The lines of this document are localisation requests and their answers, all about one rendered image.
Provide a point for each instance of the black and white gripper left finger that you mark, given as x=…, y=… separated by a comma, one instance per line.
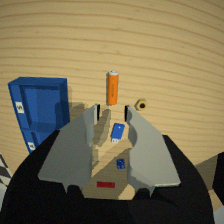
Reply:
x=62, y=159

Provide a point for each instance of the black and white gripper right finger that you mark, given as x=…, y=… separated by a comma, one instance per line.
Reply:
x=156, y=163

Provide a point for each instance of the orange battery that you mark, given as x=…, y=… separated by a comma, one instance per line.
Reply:
x=112, y=87

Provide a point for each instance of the red aa battery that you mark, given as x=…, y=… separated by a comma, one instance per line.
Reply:
x=105, y=184

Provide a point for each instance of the blue bin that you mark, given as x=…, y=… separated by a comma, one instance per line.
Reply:
x=44, y=112

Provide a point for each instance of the brass hex nut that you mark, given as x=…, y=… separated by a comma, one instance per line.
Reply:
x=141, y=104

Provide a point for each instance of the blue die with white pips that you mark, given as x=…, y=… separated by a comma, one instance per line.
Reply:
x=120, y=164

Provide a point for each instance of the blue usb stick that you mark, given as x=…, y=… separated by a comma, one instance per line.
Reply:
x=117, y=132

